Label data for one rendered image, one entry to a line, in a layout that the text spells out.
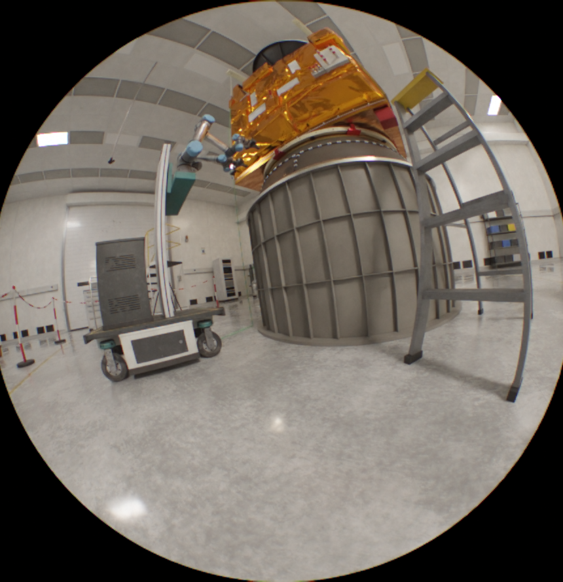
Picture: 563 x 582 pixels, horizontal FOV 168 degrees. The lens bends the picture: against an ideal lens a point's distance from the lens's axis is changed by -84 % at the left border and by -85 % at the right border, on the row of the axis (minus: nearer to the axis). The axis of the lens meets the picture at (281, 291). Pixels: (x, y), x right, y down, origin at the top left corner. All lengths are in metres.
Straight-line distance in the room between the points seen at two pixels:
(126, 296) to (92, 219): 7.73
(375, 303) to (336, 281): 0.28
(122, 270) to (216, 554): 1.26
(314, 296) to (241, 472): 1.06
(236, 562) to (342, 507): 0.22
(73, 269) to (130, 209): 3.34
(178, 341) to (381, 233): 1.38
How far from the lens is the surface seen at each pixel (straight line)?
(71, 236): 8.76
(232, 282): 8.95
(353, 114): 1.91
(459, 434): 0.60
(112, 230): 8.62
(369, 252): 1.20
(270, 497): 0.48
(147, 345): 1.18
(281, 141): 2.16
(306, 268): 1.27
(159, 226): 1.45
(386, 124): 1.88
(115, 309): 1.25
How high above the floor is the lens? 0.42
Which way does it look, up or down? 2 degrees down
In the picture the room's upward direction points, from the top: 9 degrees counter-clockwise
